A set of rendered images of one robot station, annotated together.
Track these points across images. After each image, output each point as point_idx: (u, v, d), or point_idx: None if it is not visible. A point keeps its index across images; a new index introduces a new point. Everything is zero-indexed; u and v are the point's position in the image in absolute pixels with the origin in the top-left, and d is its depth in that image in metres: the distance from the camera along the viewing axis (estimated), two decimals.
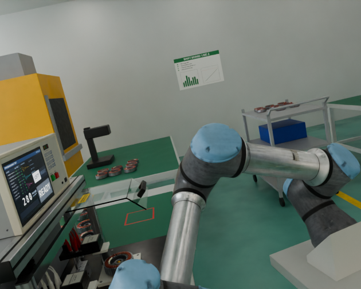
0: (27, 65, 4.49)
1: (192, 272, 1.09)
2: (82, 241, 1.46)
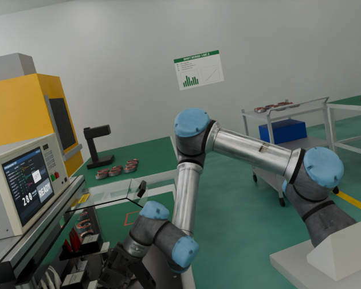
0: (27, 65, 4.49)
1: (192, 272, 1.09)
2: (82, 241, 1.46)
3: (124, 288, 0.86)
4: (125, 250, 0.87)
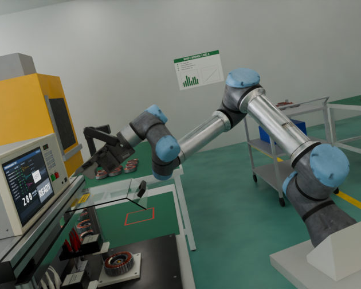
0: (27, 65, 4.49)
1: (192, 272, 1.09)
2: (82, 241, 1.46)
3: None
4: None
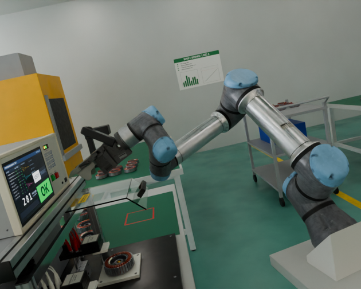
0: (27, 65, 4.49)
1: (192, 272, 1.09)
2: (82, 241, 1.46)
3: None
4: None
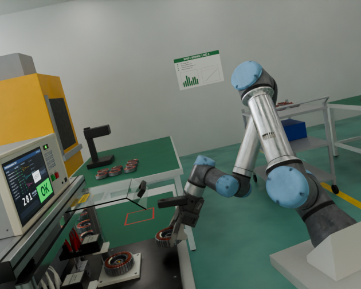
0: (27, 65, 4.49)
1: (192, 272, 1.09)
2: (82, 241, 1.46)
3: None
4: None
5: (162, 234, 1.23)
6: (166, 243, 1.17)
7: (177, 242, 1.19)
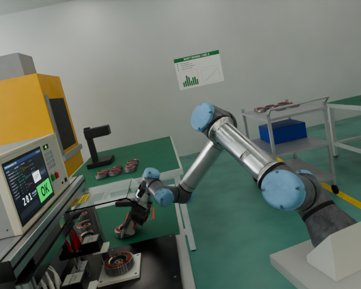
0: (27, 65, 4.49)
1: (192, 272, 1.09)
2: (82, 241, 1.46)
3: None
4: None
5: (122, 227, 1.53)
6: (119, 234, 1.47)
7: (129, 235, 1.47)
